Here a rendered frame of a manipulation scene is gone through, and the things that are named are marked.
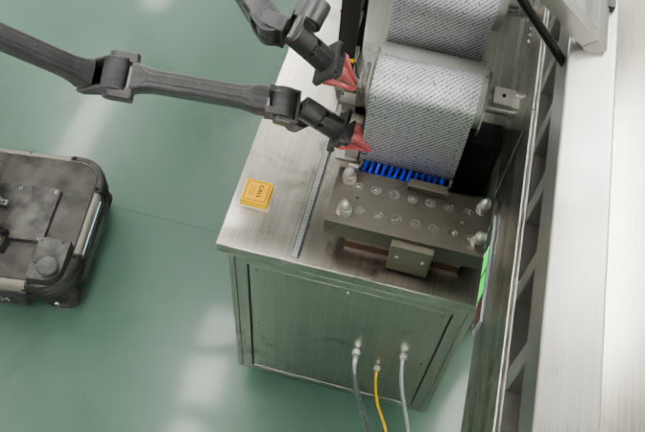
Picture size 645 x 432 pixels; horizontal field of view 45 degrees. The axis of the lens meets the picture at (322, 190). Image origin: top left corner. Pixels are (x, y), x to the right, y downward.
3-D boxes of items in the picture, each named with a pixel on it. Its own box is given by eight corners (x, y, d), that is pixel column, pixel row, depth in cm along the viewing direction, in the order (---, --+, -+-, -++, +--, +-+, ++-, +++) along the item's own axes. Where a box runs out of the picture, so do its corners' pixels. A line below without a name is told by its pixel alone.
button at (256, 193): (248, 181, 201) (248, 177, 199) (274, 188, 201) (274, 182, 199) (239, 204, 198) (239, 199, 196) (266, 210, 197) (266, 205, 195)
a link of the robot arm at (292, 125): (274, 119, 176) (280, 84, 178) (255, 130, 186) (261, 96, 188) (322, 132, 181) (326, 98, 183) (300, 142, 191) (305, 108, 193)
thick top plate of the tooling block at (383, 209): (338, 180, 195) (339, 165, 190) (495, 216, 191) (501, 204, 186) (322, 232, 186) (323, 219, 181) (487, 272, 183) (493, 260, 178)
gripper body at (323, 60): (317, 88, 173) (294, 68, 169) (324, 55, 178) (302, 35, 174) (338, 78, 168) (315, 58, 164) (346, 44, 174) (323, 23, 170)
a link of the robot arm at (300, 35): (276, 42, 167) (292, 38, 163) (290, 16, 170) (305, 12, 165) (298, 60, 171) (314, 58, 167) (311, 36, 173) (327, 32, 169)
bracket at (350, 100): (337, 144, 210) (346, 67, 184) (360, 150, 209) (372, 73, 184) (332, 158, 207) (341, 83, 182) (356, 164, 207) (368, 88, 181)
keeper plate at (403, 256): (386, 260, 190) (393, 238, 181) (426, 270, 189) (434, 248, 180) (384, 269, 188) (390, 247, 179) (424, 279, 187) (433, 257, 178)
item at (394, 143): (359, 159, 193) (367, 111, 178) (452, 180, 191) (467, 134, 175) (359, 160, 193) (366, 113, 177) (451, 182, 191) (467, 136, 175)
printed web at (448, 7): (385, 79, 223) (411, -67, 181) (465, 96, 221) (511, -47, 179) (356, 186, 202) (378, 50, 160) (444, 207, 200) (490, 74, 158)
